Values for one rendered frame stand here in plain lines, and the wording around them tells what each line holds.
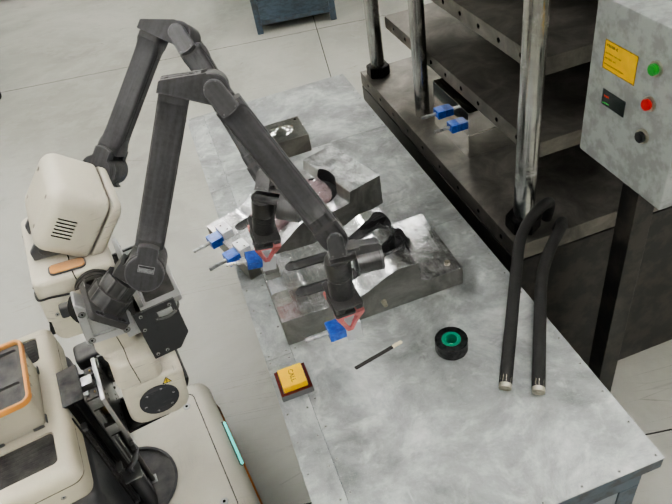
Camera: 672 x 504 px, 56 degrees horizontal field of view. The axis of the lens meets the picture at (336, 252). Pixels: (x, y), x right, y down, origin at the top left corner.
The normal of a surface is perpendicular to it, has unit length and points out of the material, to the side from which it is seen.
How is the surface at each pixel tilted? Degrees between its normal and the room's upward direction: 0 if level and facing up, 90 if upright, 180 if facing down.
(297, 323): 90
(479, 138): 90
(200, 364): 0
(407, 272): 90
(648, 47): 90
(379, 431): 0
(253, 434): 0
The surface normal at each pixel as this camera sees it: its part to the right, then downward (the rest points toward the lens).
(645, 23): -0.94, 0.32
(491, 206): -0.15, -0.73
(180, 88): 0.18, 0.37
